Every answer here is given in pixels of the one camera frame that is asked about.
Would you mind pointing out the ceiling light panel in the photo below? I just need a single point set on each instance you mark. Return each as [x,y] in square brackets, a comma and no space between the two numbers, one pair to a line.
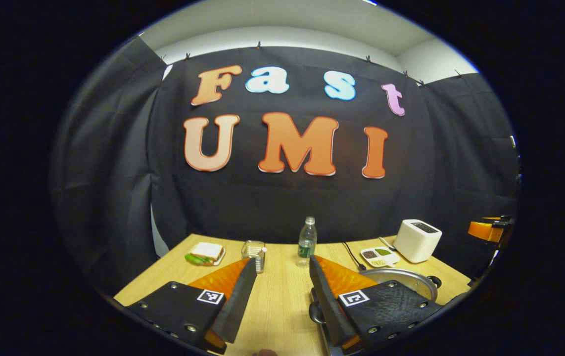
[369,2]

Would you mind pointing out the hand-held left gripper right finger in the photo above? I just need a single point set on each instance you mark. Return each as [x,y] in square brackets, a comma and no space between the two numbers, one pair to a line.
[329,306]

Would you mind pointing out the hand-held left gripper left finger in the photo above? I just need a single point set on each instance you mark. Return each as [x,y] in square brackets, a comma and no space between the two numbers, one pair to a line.
[240,306]

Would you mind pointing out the sandwich with lettuce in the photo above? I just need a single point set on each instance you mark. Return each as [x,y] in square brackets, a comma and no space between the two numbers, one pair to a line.
[207,249]

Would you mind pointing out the white toaster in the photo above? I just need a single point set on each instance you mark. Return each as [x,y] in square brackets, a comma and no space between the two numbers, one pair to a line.
[416,242]

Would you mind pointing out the white divided bean dish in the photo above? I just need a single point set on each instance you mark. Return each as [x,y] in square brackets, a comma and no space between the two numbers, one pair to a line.
[379,257]

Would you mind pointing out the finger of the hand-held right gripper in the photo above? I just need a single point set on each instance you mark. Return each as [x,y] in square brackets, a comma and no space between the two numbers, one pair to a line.
[483,231]
[505,221]

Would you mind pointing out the stainless steel pot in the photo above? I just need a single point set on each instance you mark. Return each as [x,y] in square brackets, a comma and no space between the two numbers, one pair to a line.
[411,279]

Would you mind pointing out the clear plastic water bottle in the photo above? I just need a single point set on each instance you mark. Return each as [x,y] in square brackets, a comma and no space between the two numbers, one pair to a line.
[307,242]

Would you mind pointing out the black backdrop cloth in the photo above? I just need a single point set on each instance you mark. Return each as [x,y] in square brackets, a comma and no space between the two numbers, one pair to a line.
[312,198]

